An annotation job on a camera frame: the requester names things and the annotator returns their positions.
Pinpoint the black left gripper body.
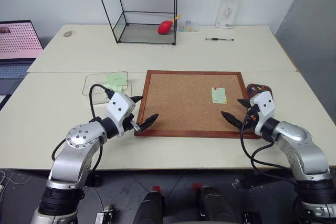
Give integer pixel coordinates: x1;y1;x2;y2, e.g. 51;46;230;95
122;113;141;132

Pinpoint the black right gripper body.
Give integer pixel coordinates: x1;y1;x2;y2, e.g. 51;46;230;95
241;104;260;131

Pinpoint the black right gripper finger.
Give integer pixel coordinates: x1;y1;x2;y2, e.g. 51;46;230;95
236;98;253;109
220;111;244;131

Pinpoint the brown pin container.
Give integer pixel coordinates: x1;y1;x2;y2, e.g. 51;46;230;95
246;83;274;101

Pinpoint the green paper note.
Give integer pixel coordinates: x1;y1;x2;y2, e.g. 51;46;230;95
211;86;227;104

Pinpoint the green sticky note pad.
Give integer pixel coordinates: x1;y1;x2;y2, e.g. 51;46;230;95
104;72;127;91

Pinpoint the wood framed cork board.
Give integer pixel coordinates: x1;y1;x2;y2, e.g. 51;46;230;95
133;70;260;140

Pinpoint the clear acrylic tray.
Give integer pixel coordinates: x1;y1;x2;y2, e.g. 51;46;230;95
82;71;132;104

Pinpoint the red rubber air blower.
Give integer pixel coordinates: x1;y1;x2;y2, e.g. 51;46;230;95
157;14;182;35

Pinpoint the dark rounded robot leg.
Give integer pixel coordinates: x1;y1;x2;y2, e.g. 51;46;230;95
130;190;165;224
196;185;240;224

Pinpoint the small clear plastic box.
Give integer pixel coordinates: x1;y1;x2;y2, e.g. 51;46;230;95
178;20;200;33

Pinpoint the white charger retail package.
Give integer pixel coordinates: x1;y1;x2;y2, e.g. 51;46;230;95
215;0;243;29

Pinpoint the open laptop with pink screen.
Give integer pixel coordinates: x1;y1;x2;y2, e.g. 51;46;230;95
0;19;44;105

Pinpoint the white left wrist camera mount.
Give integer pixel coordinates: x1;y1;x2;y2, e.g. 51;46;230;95
106;92;137;137

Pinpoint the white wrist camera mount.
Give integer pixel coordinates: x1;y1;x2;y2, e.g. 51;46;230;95
249;91;276;134
106;92;137;137

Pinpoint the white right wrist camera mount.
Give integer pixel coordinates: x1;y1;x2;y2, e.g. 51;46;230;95
249;91;276;134

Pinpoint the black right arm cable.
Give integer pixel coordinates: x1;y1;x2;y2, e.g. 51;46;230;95
239;113;303;191

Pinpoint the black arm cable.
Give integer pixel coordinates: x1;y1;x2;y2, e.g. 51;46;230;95
51;84;116;170
239;113;303;191

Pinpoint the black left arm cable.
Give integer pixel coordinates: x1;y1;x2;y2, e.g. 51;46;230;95
51;84;116;170

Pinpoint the black wire frame glass case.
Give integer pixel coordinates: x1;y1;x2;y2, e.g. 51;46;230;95
91;0;179;46

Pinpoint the white floor cable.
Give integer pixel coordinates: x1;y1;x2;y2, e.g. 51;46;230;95
0;170;32;196

